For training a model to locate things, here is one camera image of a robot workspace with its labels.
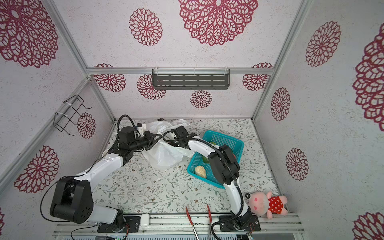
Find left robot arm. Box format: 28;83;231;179
49;115;162;231

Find red handled tongs right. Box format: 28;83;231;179
207;204;213;240

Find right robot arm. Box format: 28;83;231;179
163;131;252;230

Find red handled tongs left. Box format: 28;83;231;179
185;207;200;240

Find red handled tongs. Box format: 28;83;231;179
185;207;200;240
207;204;213;240

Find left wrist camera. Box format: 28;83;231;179
135;123;147;135

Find green wrinkled lime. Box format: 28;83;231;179
202;156;210;164

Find white adapter box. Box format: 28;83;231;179
140;214;151;228

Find white plastic bag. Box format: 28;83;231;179
142;119;195;170

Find grey wall shelf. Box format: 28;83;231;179
152;69;231;90

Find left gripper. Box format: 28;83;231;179
130;131;163;152

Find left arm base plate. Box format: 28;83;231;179
97;216;141;233

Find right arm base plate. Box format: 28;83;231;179
220;215;261;232

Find pink pig plush toy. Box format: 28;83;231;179
245;192;289;220

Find teal plastic basket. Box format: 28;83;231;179
187;131;244;189

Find black wire rack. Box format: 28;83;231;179
53;94;91;136

